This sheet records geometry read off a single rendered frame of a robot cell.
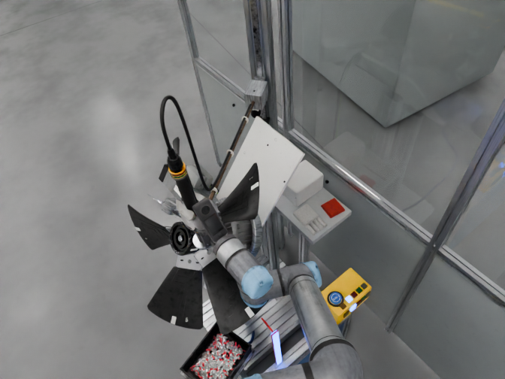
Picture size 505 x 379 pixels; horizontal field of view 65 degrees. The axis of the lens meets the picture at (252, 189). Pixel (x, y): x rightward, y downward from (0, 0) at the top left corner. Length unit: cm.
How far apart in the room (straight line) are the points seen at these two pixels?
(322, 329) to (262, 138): 82
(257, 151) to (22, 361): 203
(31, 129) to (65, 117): 31
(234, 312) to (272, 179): 48
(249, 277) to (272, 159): 59
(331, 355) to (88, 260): 242
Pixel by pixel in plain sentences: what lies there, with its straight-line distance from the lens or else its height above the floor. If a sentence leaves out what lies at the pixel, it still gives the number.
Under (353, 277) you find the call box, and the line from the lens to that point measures 146.
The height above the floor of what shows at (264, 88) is 140.
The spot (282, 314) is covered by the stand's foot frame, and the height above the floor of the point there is 8.
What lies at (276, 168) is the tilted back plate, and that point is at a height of 128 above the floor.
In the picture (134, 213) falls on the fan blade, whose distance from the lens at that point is 164.
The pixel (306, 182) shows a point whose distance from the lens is 180.
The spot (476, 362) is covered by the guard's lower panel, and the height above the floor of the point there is 49.
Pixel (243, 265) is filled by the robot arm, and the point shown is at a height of 150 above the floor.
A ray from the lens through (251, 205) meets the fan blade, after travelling 119.
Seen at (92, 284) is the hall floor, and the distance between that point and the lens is 293.
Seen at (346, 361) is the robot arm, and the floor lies 161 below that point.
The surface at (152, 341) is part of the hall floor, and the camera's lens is 262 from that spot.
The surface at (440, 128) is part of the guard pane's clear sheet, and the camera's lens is 133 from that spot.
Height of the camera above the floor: 238
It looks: 52 degrees down
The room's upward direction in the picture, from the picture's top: 9 degrees counter-clockwise
